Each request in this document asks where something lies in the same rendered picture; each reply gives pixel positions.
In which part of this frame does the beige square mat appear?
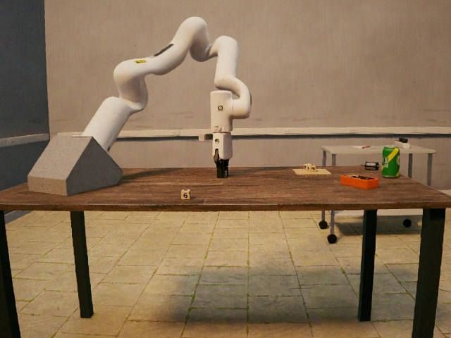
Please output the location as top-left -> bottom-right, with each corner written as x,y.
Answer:
292,169 -> 331,175

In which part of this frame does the green and yellow drink can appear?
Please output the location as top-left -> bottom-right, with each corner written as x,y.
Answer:
382,145 -> 400,179

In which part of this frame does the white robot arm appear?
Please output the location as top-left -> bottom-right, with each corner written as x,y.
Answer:
81,17 -> 252,155

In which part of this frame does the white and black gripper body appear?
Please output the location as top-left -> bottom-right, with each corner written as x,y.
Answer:
213,132 -> 233,160

